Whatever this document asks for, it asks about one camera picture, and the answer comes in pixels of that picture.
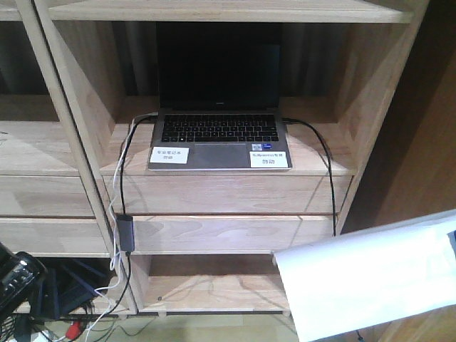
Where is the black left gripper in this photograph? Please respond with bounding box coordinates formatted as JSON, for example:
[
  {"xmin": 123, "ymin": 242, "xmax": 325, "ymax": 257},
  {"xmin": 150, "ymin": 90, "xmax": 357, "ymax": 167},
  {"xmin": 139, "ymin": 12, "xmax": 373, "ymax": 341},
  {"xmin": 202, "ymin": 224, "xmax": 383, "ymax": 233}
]
[{"xmin": 1, "ymin": 244, "xmax": 47, "ymax": 316}]

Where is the white paper sheet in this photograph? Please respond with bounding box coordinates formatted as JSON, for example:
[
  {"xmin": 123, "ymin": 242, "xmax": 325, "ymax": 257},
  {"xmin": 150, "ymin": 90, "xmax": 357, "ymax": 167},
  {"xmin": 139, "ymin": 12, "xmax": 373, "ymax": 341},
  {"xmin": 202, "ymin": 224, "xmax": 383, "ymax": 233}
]
[{"xmin": 274, "ymin": 210, "xmax": 455, "ymax": 341}]

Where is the grey usb adapter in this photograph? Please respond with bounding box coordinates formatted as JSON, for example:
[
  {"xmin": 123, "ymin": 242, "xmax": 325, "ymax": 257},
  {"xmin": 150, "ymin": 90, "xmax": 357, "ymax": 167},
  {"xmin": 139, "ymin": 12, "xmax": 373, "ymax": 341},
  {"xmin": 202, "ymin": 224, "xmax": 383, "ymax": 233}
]
[{"xmin": 116, "ymin": 214, "xmax": 135, "ymax": 253}]

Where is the white label left palmrest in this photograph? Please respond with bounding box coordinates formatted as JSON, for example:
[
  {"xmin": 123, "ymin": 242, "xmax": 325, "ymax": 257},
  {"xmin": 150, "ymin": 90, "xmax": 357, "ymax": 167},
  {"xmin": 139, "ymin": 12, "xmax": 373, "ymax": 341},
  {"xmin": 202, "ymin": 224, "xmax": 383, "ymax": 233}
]
[{"xmin": 150, "ymin": 146, "xmax": 190, "ymax": 165}]

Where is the white label palmrest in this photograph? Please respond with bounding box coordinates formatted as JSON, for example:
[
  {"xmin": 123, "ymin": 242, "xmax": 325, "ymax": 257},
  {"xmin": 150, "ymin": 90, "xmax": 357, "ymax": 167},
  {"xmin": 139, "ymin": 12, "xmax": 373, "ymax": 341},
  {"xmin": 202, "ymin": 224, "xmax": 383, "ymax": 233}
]
[
  {"xmin": 150, "ymin": 146, "xmax": 190, "ymax": 165},
  {"xmin": 249, "ymin": 151, "xmax": 289, "ymax": 169}
]

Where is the light wooden shelf unit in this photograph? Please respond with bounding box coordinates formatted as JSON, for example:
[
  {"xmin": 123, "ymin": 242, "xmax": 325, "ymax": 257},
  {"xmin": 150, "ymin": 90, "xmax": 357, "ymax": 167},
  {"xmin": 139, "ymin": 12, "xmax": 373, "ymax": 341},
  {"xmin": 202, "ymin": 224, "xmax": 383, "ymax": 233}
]
[{"xmin": 1, "ymin": 1, "xmax": 428, "ymax": 315}]

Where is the white label right palmrest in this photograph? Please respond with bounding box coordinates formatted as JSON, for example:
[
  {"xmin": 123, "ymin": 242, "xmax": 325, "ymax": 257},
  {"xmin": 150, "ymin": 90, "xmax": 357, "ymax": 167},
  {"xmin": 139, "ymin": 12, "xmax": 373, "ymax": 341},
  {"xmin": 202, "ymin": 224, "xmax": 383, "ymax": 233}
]
[{"xmin": 249, "ymin": 151, "xmax": 289, "ymax": 169}]

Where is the silver laptop black keyboard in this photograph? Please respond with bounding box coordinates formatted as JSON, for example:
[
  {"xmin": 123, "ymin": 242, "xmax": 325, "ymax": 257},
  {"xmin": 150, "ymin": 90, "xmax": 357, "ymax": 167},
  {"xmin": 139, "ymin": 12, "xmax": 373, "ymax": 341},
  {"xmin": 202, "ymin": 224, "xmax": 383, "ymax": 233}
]
[{"xmin": 148, "ymin": 22, "xmax": 292, "ymax": 171}]

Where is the white cable left of laptop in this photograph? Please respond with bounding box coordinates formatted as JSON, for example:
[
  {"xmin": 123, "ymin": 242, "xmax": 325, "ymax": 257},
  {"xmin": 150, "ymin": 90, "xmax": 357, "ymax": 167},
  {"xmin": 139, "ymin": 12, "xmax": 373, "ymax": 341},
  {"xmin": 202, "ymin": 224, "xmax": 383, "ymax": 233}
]
[{"xmin": 83, "ymin": 112, "xmax": 157, "ymax": 339}]

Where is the black cable left of laptop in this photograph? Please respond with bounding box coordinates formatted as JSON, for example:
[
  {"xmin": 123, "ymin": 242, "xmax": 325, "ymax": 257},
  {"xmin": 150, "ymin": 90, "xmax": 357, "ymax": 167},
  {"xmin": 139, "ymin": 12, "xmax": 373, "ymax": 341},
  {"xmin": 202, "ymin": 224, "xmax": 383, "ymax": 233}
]
[{"xmin": 119, "ymin": 114, "xmax": 157, "ymax": 217}]

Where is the black cable of laptop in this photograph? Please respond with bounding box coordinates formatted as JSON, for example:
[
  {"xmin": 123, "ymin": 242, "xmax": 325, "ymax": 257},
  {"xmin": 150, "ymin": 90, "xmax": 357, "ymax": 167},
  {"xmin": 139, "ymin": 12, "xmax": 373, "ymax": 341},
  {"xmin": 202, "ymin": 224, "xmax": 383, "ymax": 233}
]
[
  {"xmin": 283, "ymin": 117, "xmax": 338, "ymax": 237},
  {"xmin": 119, "ymin": 114, "xmax": 157, "ymax": 217}
]

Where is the black cable right of laptop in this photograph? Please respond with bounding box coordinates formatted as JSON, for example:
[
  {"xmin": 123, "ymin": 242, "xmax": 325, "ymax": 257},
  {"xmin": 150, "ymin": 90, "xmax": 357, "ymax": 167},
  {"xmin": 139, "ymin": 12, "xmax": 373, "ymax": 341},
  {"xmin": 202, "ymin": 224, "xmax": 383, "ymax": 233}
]
[{"xmin": 283, "ymin": 117, "xmax": 338, "ymax": 237}]

